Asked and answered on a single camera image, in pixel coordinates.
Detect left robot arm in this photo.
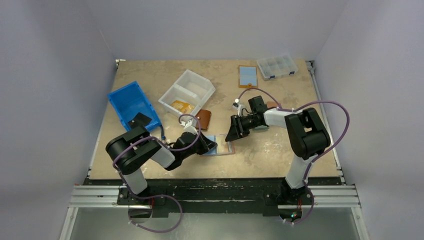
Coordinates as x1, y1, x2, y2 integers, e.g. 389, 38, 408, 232
105, 126, 218, 198

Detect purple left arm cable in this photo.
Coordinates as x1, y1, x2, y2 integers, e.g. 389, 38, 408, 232
111, 114, 202, 234

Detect aluminium frame rail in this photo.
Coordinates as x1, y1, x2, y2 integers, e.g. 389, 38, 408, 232
60, 59, 367, 240

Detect black card holder in bin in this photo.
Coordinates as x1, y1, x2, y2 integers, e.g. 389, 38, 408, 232
128, 112, 152, 129

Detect gold card from holder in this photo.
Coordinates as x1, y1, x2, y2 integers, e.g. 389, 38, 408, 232
178, 102, 195, 114

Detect white double compartment bin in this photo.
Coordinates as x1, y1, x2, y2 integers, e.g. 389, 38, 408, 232
158, 69, 216, 117

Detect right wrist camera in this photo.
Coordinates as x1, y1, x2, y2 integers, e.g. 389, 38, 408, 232
232, 98, 246, 117

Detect blue plastic bin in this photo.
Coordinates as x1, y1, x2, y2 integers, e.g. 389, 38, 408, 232
107, 81, 162, 131

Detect orange open card holder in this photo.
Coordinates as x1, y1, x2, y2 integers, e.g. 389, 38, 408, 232
238, 65, 258, 88

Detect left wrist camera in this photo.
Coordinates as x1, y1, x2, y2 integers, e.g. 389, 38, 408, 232
180, 120, 198, 135

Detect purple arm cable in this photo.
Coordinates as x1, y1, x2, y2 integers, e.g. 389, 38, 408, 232
236, 87, 351, 226
111, 114, 202, 234

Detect clear plastic organizer box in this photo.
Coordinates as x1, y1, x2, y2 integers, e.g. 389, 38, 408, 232
256, 53, 299, 81

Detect brown leather card holder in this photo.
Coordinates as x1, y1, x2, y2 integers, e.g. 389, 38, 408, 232
195, 109, 212, 131

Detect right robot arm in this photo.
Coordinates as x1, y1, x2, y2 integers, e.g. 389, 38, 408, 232
225, 96, 331, 200

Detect green card holder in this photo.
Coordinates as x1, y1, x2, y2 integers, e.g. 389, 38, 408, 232
253, 125, 269, 132

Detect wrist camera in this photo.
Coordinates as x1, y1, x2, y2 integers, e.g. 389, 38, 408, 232
180, 120, 198, 135
232, 98, 246, 117

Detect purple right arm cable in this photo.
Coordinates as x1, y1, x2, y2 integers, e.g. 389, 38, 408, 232
236, 87, 351, 226

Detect blue handled wire cutters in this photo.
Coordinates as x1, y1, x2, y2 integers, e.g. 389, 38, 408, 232
159, 125, 166, 140

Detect black mounting base plate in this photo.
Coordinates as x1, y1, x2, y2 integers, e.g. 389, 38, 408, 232
116, 177, 343, 220

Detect gold credit card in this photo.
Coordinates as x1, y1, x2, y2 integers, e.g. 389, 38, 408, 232
171, 100, 187, 113

